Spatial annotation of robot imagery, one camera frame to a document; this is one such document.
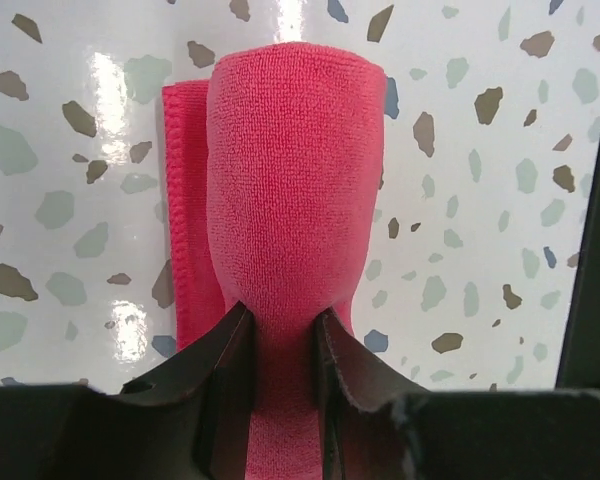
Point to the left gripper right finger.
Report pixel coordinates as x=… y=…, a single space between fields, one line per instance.
x=376 y=424

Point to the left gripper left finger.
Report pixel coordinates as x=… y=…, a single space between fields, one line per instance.
x=187 y=418

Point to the pink towel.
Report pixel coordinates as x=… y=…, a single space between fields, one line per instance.
x=273 y=166

